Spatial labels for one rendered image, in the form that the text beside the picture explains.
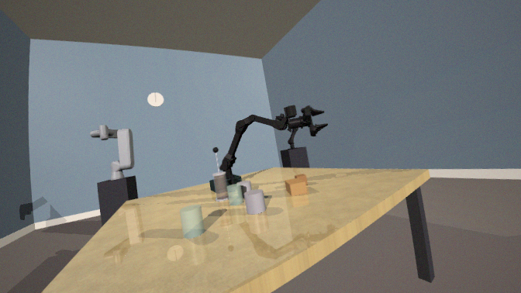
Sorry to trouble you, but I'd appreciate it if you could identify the small orange-brown cube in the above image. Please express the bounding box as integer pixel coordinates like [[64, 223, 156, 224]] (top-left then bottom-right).
[[295, 174, 308, 185]]

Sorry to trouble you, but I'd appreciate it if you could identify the tan rectangular block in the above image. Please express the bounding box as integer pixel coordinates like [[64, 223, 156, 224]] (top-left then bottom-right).
[[285, 178, 307, 196]]

